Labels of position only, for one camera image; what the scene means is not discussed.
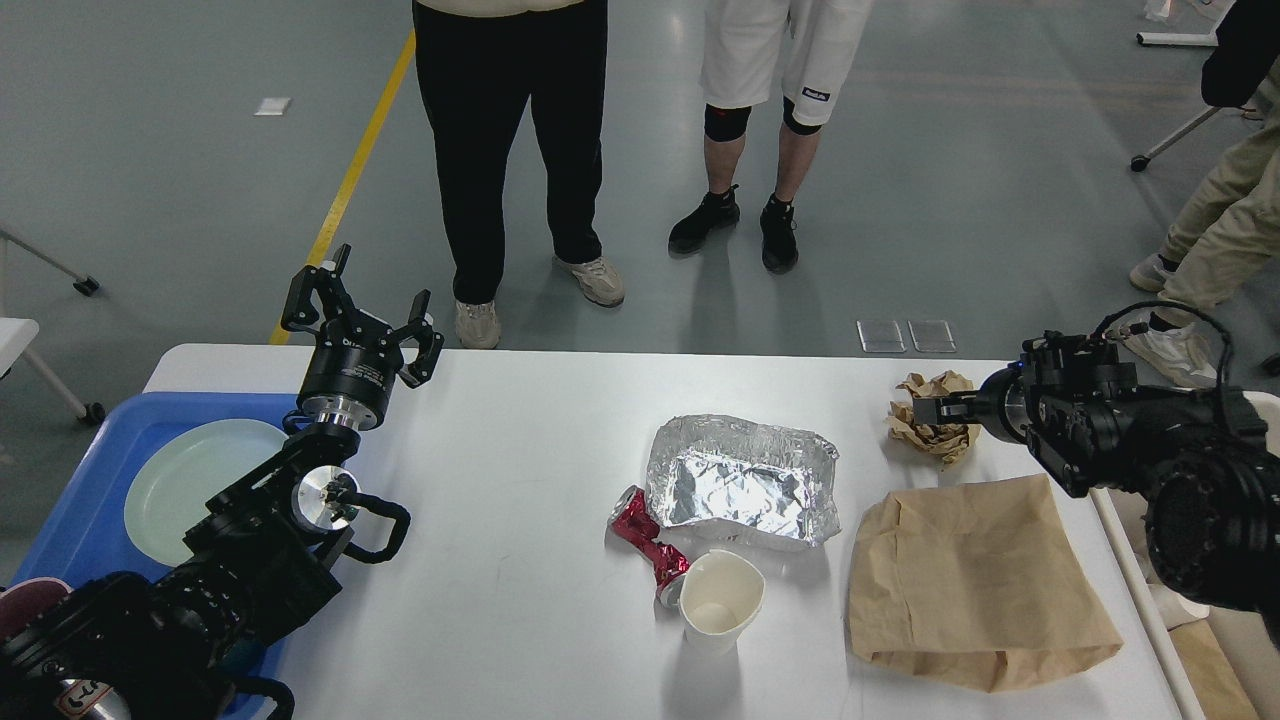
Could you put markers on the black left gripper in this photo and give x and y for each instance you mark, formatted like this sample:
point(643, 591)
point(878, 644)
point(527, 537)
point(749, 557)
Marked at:
point(352, 373)

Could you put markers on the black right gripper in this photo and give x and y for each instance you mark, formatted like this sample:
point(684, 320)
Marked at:
point(999, 406)

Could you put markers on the brown paper ball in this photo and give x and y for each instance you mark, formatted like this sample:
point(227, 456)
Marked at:
point(949, 442)

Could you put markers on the brown paper bag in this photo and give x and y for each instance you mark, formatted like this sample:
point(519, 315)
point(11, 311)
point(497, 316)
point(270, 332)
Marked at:
point(976, 586)

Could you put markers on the green plate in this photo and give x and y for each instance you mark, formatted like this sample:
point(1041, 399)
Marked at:
point(169, 492)

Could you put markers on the aluminium foil tray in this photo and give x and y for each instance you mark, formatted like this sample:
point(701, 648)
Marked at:
point(732, 479)

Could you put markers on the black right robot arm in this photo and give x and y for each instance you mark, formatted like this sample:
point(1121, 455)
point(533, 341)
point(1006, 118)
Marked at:
point(1197, 456)

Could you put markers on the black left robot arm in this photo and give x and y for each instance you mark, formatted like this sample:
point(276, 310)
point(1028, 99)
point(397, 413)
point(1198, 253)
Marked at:
point(328, 501)

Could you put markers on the grey floor plate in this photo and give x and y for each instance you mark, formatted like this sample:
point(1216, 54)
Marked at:
point(932, 337)
point(881, 336)

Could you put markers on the beige plastic bin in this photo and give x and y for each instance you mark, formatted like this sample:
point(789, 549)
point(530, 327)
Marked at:
point(1241, 635)

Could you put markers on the rolling stand leg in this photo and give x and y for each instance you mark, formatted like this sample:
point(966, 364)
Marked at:
point(82, 282)

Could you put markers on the person in black trousers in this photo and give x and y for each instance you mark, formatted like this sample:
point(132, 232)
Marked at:
point(481, 66)

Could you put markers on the small white cup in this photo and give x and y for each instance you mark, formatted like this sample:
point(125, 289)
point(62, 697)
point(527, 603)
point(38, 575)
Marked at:
point(1176, 610)

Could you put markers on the white paper cup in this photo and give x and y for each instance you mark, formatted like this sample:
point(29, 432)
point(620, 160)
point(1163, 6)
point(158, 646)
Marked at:
point(722, 594)

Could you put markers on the person in khaki trousers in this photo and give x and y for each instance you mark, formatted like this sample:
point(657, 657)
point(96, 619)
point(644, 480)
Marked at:
point(1228, 228)

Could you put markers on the crushed red can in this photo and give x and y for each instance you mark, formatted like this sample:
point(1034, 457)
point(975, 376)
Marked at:
point(630, 520)

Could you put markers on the blue plastic tray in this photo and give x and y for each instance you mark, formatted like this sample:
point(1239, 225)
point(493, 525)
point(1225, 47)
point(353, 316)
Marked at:
point(90, 480)

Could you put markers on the white side table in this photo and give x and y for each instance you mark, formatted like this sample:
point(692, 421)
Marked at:
point(17, 335)

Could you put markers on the brown paper in bin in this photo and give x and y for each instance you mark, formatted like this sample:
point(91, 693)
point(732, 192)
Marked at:
point(1218, 690)

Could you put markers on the person in white shorts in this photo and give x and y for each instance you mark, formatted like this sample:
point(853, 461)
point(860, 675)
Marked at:
point(815, 43)

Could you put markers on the pink mug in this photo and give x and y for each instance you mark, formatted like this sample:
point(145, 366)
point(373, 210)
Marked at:
point(25, 601)

